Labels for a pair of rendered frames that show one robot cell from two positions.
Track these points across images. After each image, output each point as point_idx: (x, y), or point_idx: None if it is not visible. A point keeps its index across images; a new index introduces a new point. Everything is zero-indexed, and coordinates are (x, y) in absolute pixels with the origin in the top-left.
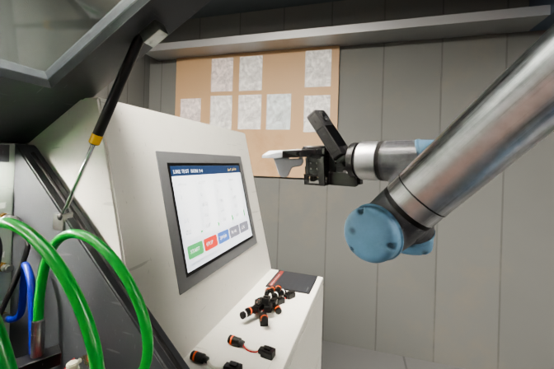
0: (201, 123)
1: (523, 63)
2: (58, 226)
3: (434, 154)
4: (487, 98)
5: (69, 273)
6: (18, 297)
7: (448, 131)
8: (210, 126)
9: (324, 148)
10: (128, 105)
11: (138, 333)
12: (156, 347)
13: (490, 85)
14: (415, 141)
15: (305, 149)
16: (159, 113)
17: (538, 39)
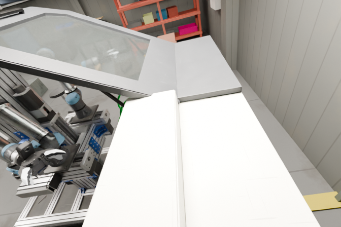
0: (97, 186)
1: (17, 112)
2: None
3: (37, 124)
4: (24, 116)
5: (120, 115)
6: None
7: (31, 122)
8: (89, 207)
9: (36, 151)
10: (123, 109)
11: None
12: None
13: (18, 116)
14: (13, 144)
15: (43, 152)
16: (116, 129)
17: (10, 110)
